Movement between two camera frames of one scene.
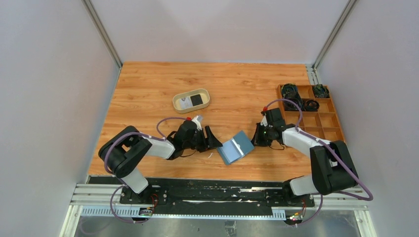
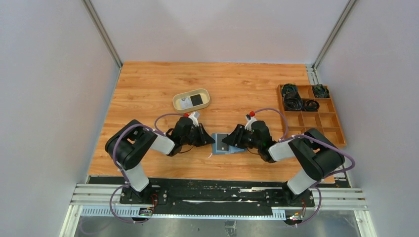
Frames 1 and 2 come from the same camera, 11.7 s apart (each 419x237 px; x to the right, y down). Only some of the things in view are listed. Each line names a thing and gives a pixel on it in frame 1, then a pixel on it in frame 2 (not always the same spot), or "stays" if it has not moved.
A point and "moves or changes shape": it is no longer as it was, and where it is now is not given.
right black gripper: x=256 y=140 → x=235 y=138
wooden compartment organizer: x=320 y=119 stays
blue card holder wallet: x=235 y=148 moves or changes shape
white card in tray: x=186 y=102 stays
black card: x=196 y=99 → x=222 y=145
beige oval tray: x=191 y=101 stays
